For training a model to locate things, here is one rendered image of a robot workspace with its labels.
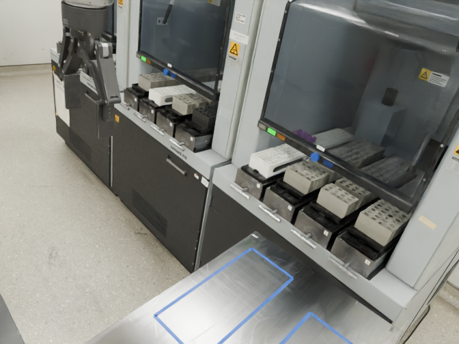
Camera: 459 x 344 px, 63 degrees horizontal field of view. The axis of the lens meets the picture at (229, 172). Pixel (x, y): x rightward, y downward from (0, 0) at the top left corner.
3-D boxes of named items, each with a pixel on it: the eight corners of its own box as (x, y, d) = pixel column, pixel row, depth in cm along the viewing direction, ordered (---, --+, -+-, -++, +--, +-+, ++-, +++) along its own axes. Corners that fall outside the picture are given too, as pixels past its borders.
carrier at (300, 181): (310, 194, 134) (315, 180, 131) (307, 196, 133) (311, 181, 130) (285, 178, 141) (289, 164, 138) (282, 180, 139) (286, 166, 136)
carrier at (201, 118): (210, 130, 166) (212, 117, 163) (207, 130, 164) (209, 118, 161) (195, 119, 172) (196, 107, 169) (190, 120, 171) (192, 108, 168)
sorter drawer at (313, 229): (384, 176, 175) (391, 160, 170) (412, 192, 167) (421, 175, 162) (285, 231, 128) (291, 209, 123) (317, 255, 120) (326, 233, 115)
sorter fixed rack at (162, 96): (195, 94, 205) (196, 83, 202) (206, 101, 200) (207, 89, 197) (147, 100, 186) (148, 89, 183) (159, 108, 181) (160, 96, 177)
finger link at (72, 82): (64, 76, 72) (63, 74, 73) (66, 109, 76) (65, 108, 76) (80, 74, 74) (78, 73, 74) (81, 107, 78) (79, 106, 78)
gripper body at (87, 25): (52, -4, 62) (55, 52, 67) (74, 7, 57) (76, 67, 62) (95, -2, 67) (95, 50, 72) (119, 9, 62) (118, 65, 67)
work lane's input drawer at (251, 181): (330, 147, 192) (335, 132, 188) (353, 160, 184) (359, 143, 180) (225, 185, 145) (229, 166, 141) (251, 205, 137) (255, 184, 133)
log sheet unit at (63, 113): (55, 115, 277) (52, 67, 258) (71, 130, 261) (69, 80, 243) (52, 115, 275) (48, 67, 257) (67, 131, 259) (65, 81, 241)
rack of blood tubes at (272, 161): (294, 151, 165) (298, 139, 162) (312, 162, 159) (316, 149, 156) (246, 168, 146) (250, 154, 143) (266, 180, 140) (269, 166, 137)
